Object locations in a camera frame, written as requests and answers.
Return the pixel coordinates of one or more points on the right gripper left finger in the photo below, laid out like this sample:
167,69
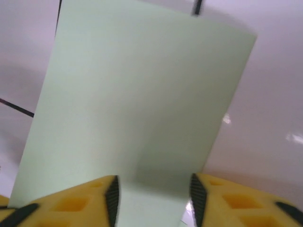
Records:
71,208

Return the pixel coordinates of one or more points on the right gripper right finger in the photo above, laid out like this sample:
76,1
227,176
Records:
241,203

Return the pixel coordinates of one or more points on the light green paper sheet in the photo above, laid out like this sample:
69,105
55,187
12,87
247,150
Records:
142,94

